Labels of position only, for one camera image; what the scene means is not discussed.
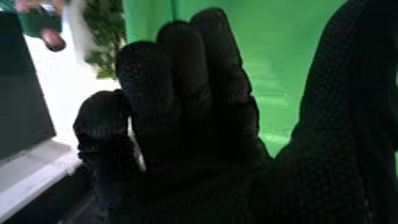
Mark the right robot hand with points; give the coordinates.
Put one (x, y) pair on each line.
(196, 140)

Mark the green leafy plant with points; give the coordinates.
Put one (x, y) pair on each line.
(105, 30)

